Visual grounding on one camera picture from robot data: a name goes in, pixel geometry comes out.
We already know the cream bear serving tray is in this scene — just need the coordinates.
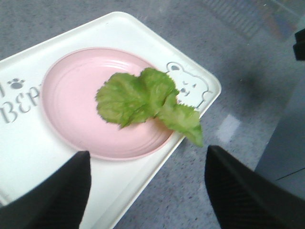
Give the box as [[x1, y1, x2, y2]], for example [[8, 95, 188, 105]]
[[0, 12, 221, 229]]

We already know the green lettuce leaf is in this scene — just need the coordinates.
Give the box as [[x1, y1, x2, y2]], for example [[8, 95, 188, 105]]
[[95, 67, 203, 147]]

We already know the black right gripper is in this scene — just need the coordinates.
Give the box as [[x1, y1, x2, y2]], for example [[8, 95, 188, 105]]
[[293, 30, 305, 61]]

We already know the grey cabinet door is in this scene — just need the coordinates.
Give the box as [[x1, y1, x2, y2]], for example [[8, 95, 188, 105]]
[[255, 77, 305, 199]]

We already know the pink round plate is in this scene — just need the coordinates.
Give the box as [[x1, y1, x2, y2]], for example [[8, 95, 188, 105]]
[[41, 48, 173, 161]]

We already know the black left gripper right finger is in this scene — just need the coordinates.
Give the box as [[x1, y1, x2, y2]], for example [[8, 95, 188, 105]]
[[204, 145, 305, 229]]

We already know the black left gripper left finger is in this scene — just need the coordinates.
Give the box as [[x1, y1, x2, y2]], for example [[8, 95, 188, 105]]
[[0, 151, 92, 229]]

